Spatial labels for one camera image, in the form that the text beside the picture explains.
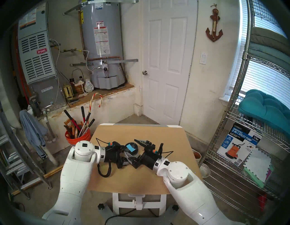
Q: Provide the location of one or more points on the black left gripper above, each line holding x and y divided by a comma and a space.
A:
113, 156

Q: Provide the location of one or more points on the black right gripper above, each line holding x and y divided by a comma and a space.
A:
150, 160

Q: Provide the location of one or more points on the black jar lid blue tape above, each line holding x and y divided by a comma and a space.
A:
135, 152

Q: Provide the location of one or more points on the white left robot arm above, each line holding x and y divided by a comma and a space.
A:
74, 179

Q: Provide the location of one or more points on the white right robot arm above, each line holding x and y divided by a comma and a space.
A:
185, 188

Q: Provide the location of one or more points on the wooden top work table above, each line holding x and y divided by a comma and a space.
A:
139, 200
136, 181

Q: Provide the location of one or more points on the black table adjustment knob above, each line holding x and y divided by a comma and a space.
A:
175, 208
101, 206

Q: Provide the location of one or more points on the black grip metal tool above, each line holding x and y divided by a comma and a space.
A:
91, 122
88, 115

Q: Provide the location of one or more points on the orange plastic bucket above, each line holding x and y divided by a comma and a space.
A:
72, 140

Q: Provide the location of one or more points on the small round cup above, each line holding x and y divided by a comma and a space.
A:
197, 156

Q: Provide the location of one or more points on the striped candy cane decoration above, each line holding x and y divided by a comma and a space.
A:
101, 99

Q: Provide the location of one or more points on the wooden platform board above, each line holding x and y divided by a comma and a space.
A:
113, 90

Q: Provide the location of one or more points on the pale round bowl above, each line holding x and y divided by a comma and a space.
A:
205, 170

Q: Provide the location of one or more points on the wooden pole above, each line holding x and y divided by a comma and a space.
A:
51, 172

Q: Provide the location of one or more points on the white PVC pipe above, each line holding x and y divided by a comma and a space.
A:
49, 156

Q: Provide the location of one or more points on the crumpled foil bundle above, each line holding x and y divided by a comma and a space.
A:
88, 86

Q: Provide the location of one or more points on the white panel door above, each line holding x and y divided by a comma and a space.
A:
168, 68

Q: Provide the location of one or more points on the yellow kettle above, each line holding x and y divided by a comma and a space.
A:
68, 91

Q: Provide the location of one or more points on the blue hanging towel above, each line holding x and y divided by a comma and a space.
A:
32, 131

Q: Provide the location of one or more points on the utility pump box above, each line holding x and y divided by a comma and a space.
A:
238, 147

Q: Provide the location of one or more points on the white window sill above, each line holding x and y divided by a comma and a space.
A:
226, 99

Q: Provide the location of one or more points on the flexible metal conduit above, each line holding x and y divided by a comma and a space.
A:
58, 68

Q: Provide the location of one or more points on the white zigzag edged sheet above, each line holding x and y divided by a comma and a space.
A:
257, 163

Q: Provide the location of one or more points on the green foam sheet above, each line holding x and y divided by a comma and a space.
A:
256, 179

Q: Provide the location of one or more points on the brass gas pipe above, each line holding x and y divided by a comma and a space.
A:
71, 50

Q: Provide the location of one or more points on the aluminium ladder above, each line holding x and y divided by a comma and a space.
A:
3, 140

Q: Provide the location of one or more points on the grey water heater tank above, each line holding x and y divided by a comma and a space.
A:
111, 29

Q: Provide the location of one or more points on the teal tufted cushion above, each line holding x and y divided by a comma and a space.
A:
262, 108

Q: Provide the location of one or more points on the grey Bryant furnace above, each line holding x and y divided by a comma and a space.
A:
36, 65

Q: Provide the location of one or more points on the small red object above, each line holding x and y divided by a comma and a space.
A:
262, 201

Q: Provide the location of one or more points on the white window blinds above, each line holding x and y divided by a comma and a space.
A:
260, 79

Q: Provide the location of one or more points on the grey green folded cushion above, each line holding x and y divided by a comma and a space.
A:
267, 54

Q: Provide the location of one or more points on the olive folded cushion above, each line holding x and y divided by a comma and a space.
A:
269, 36

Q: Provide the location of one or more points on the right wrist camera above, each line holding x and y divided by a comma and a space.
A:
151, 150

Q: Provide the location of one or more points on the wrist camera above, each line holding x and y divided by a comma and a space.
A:
151, 150
115, 144

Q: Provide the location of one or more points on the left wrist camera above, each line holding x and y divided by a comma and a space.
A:
115, 144

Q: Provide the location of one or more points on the white light switch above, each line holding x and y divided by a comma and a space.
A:
203, 58

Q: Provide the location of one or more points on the rusty anchor wall decoration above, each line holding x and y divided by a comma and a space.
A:
214, 34

